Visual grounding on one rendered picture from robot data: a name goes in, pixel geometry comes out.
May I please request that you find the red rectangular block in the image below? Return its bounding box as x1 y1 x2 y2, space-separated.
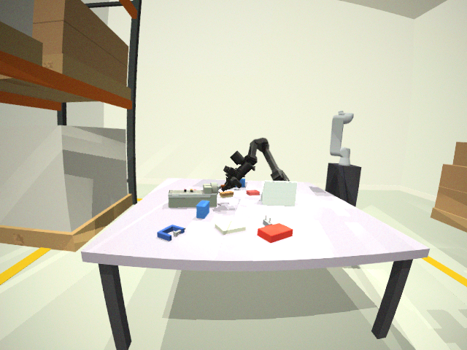
257 223 293 243
246 190 260 196

